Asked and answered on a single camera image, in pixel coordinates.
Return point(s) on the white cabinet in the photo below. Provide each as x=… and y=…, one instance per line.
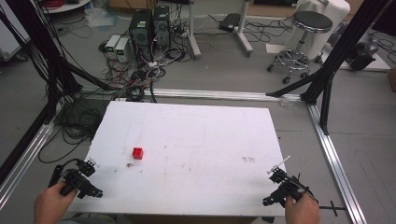
x=11, y=40

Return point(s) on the black device on white board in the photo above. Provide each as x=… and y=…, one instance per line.
x=362, y=57

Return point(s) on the computer tower units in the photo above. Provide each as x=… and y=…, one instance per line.
x=146, y=74

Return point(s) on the person's right hand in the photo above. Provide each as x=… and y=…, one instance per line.
x=302, y=209

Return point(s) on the white power supply unit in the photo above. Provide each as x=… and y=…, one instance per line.
x=122, y=49
x=112, y=44

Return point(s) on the person's left hand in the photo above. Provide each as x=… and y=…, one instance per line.
x=49, y=203

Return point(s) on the flat black box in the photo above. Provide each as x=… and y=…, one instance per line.
x=229, y=22

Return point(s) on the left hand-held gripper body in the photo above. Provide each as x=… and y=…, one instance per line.
x=81, y=184

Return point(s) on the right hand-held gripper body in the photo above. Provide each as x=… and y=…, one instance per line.
x=286, y=187

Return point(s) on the red cube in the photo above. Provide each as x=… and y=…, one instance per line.
x=137, y=153

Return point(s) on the black computer tower green label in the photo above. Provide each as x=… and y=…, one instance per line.
x=141, y=31

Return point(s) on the clear plastic bag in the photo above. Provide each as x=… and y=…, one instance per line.
x=99, y=17

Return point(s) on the white stand leg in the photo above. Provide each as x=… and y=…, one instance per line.
x=243, y=31
x=193, y=34

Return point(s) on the brown cardboard box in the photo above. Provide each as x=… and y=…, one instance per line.
x=393, y=79

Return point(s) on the white round table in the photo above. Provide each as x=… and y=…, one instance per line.
x=68, y=6

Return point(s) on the black round swivel stool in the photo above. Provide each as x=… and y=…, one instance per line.
x=309, y=23

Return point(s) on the black monitor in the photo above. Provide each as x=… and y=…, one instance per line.
x=386, y=17

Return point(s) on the long aluminium floor rail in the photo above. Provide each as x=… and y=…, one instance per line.
x=218, y=94

